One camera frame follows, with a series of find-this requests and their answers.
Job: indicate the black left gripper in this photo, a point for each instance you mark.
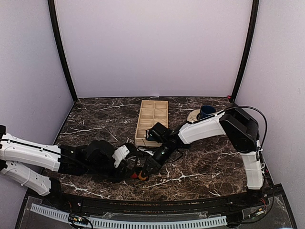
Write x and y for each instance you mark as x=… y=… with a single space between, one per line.
x=121 y=174

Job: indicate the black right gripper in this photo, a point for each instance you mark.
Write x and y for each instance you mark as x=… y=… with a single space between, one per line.
x=154 y=163

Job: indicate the black red yellow argyle sock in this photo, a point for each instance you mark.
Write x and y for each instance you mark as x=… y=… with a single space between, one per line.
x=138 y=175

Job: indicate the dark green sock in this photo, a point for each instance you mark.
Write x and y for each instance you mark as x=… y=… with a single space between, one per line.
x=149 y=135

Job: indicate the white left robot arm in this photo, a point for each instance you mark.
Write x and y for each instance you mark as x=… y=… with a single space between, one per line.
x=16 y=154

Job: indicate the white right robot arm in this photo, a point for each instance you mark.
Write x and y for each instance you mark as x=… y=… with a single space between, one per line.
x=241 y=129

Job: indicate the wooden compartment tray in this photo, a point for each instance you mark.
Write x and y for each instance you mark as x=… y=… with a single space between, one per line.
x=150 y=113

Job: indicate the beige ceramic plate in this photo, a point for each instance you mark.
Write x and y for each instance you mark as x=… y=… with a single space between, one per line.
x=194 y=116

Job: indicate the blue enamel mug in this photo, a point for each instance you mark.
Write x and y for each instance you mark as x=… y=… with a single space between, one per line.
x=206 y=110

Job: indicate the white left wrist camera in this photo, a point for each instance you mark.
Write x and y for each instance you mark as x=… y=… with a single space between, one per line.
x=119 y=155

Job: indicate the black front table rail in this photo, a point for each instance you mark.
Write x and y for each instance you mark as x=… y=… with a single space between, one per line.
x=97 y=206

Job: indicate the white slotted cable duct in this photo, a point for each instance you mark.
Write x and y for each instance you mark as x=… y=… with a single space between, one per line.
x=128 y=221

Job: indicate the black right frame post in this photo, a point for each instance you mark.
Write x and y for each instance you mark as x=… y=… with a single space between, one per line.
x=246 y=51

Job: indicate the black frame post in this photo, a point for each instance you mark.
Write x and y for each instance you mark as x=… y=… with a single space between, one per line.
x=246 y=51
x=60 y=49

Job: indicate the black left frame post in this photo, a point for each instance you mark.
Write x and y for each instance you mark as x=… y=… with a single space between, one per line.
x=60 y=49

